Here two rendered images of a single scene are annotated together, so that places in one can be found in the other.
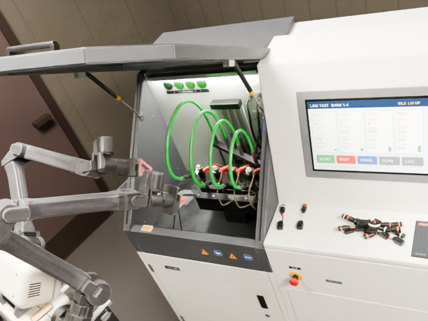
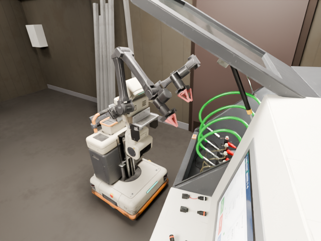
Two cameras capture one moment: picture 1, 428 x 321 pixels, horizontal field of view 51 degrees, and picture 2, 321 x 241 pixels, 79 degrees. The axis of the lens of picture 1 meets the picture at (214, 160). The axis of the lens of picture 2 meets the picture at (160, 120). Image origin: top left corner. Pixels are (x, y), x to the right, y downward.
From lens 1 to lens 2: 132 cm
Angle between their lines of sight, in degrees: 62
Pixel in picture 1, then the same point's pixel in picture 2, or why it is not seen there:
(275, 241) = (171, 193)
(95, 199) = (140, 75)
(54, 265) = (119, 83)
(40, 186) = not seen: hidden behind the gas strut
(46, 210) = (127, 61)
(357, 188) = not seen: outside the picture
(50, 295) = not seen: hidden behind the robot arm
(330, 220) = (188, 234)
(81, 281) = (121, 98)
